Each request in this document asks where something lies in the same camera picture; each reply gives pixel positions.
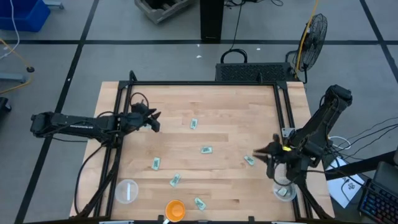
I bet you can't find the black perforated equipment case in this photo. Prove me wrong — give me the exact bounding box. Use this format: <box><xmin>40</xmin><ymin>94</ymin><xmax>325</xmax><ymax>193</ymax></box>
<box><xmin>215</xmin><ymin>62</ymin><xmax>296</xmax><ymax>83</ymax></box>

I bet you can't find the white floor cable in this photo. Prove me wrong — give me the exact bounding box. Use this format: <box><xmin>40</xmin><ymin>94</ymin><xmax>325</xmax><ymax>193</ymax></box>
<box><xmin>0</xmin><ymin>0</ymin><xmax>21</xmax><ymax>60</ymax></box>

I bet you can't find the white paper sheet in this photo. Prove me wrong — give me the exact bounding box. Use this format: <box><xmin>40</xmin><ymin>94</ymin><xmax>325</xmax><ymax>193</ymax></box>
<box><xmin>326</xmin><ymin>157</ymin><xmax>365</xmax><ymax>208</ymax></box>

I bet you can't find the blue plastic bin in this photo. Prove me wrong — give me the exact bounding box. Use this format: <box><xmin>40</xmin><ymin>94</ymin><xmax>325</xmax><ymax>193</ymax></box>
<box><xmin>0</xmin><ymin>0</ymin><xmax>51</xmax><ymax>32</ymax></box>

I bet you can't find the yellow floor cable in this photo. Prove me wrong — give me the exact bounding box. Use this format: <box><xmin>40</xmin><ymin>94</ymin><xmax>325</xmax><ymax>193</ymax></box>
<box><xmin>0</xmin><ymin>37</ymin><xmax>34</xmax><ymax>95</ymax></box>

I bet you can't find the black aluminium table frame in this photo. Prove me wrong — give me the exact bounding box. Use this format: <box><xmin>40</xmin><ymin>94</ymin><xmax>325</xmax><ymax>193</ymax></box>
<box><xmin>74</xmin><ymin>70</ymin><xmax>335</xmax><ymax>223</ymax></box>

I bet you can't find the black floor fan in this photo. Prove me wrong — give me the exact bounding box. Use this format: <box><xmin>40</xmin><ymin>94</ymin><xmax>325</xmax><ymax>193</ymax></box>
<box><xmin>285</xmin><ymin>13</ymin><xmax>328</xmax><ymax>84</ymax></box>

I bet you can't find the grey moulded packing tray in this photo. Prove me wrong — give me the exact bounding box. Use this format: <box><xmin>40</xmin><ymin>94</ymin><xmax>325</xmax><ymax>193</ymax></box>
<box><xmin>134</xmin><ymin>0</ymin><xmax>195</xmax><ymax>25</ymax></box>

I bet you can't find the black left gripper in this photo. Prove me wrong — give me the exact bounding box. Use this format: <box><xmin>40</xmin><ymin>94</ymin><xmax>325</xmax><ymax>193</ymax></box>
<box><xmin>119</xmin><ymin>102</ymin><xmax>162</xmax><ymax>133</ymax></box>

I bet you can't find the black cable bundle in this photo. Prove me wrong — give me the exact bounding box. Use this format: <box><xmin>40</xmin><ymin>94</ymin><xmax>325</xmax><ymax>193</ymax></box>
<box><xmin>326</xmin><ymin>116</ymin><xmax>398</xmax><ymax>162</ymax></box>

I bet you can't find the backlit computer keyboard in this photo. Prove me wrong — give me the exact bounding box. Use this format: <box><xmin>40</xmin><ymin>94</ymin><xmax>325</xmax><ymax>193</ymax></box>
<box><xmin>357</xmin><ymin>179</ymin><xmax>398</xmax><ymax>224</ymax></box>

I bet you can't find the dark laptop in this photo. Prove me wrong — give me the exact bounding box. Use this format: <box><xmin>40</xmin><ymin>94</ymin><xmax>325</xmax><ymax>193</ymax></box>
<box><xmin>373</xmin><ymin>161</ymin><xmax>398</xmax><ymax>190</ymax></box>

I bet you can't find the black tower case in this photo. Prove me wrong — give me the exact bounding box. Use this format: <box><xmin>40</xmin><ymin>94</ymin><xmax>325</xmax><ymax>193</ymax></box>
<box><xmin>200</xmin><ymin>0</ymin><xmax>225</xmax><ymax>44</ymax></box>

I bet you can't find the black looped cable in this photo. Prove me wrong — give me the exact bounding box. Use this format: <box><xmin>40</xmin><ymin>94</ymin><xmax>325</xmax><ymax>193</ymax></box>
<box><xmin>220</xmin><ymin>49</ymin><xmax>249</xmax><ymax>65</ymax></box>

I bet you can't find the clear glass cup right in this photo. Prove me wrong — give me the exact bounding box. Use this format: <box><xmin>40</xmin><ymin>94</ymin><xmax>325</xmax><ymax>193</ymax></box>
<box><xmin>272</xmin><ymin>180</ymin><xmax>298</xmax><ymax>202</ymax></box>

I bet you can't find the clear round plastic bin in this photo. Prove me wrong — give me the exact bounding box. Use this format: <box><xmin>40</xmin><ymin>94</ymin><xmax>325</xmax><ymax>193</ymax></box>
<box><xmin>114</xmin><ymin>179</ymin><xmax>139</xmax><ymax>205</ymax></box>

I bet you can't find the yellow hanging cable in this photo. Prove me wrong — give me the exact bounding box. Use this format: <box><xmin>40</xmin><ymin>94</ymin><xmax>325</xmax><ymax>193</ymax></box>
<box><xmin>294</xmin><ymin>0</ymin><xmax>320</xmax><ymax>71</ymax></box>

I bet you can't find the orange plastic cup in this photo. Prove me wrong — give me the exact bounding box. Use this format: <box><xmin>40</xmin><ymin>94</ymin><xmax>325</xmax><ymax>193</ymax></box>
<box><xmin>164</xmin><ymin>199</ymin><xmax>187</xmax><ymax>223</ymax></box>

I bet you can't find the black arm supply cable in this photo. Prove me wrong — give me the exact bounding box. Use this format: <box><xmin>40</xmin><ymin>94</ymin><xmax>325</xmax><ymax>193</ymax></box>
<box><xmin>74</xmin><ymin>142</ymin><xmax>108</xmax><ymax>215</ymax></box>

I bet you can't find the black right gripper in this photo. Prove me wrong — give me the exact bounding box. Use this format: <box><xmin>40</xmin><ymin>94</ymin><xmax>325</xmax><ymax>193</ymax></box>
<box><xmin>253</xmin><ymin>134</ymin><xmax>295</xmax><ymax>180</ymax></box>

